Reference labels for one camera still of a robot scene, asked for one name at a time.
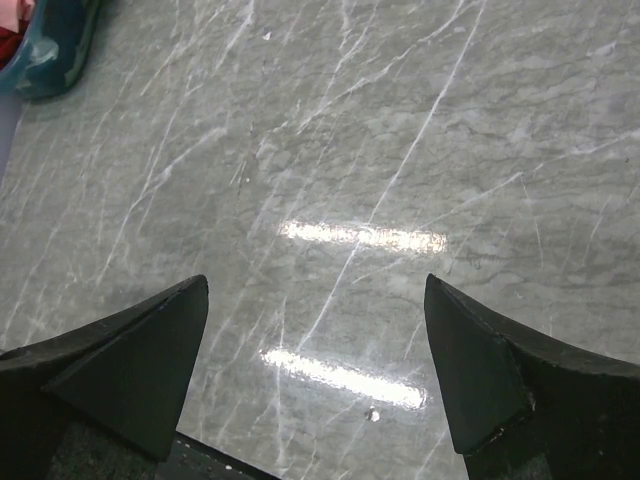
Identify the pink t shirt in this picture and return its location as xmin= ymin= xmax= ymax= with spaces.
xmin=0 ymin=0 xmax=36 ymax=33

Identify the teal laundry basket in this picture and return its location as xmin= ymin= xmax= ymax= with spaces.
xmin=1 ymin=1 xmax=101 ymax=100

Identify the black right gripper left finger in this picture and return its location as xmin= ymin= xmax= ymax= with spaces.
xmin=1 ymin=275 xmax=208 ymax=479

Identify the red t shirt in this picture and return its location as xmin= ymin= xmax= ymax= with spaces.
xmin=0 ymin=22 xmax=27 ymax=69

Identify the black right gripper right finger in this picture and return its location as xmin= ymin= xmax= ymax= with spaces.
xmin=424 ymin=275 xmax=639 ymax=479

